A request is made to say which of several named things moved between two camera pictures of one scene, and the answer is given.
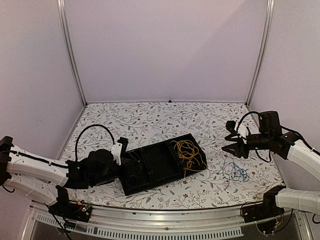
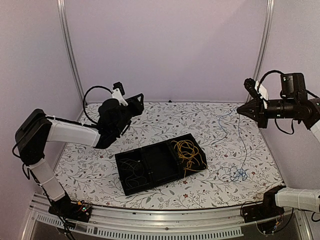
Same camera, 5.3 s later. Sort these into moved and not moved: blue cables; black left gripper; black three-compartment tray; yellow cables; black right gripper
Moved: blue cables; black left gripper; black right gripper
Not moved: yellow cables; black three-compartment tray
